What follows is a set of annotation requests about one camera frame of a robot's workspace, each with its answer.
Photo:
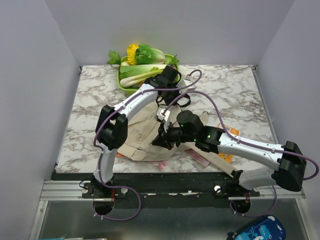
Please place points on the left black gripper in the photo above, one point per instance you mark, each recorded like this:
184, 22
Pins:
169, 102

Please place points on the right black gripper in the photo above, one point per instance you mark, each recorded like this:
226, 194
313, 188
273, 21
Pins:
160, 140

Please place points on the beige canvas backpack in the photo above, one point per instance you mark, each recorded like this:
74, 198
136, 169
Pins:
143, 128

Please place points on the pink pencil case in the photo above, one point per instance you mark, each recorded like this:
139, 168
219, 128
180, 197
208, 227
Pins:
161, 165

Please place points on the orange treehouse book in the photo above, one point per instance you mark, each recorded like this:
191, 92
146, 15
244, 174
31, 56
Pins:
120, 155

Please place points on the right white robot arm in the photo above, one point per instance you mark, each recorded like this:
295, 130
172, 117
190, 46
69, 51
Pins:
282, 165

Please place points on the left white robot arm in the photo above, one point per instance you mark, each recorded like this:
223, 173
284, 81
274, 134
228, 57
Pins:
112, 127

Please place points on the green leafy lettuce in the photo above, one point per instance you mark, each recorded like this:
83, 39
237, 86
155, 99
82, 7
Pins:
146, 54

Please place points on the napa cabbage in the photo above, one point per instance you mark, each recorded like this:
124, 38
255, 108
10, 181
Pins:
130, 75

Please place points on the pink fairy book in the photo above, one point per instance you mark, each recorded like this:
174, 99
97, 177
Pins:
197, 157

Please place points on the green vegetable tray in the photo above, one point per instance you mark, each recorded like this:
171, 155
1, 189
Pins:
170, 60

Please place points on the yellow corn flower vegetable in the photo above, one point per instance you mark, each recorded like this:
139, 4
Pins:
131, 54

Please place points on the blue pencil case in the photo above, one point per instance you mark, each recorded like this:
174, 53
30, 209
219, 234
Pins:
264, 228

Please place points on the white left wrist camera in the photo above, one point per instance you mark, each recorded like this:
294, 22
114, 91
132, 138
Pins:
186, 85

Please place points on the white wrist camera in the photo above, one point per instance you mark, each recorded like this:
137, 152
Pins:
163, 115
186, 85

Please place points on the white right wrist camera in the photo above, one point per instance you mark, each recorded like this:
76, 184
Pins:
163, 115

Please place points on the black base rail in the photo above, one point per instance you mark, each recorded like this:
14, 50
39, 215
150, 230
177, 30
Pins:
160, 190

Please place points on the aluminium frame rail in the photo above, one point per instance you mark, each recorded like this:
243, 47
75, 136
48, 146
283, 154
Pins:
59, 218

